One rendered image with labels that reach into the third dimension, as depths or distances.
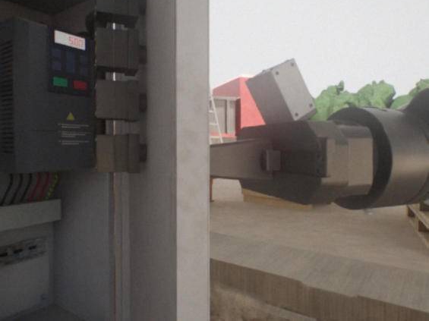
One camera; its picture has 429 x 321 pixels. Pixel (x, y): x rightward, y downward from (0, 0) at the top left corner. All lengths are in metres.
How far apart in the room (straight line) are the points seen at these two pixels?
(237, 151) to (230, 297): 1.70
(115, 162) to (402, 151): 0.28
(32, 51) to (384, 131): 0.45
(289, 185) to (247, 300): 1.64
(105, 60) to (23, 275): 0.48
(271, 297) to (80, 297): 1.22
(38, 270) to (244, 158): 0.59
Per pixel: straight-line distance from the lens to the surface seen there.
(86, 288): 0.70
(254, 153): 0.23
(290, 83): 0.25
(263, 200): 3.54
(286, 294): 1.74
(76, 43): 0.57
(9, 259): 0.72
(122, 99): 0.38
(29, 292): 0.76
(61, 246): 0.75
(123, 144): 0.38
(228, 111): 9.56
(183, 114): 0.19
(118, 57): 0.39
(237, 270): 1.84
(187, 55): 0.19
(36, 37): 0.55
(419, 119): 0.32
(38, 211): 0.66
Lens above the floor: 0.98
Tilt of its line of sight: 1 degrees down
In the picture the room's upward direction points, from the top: straight up
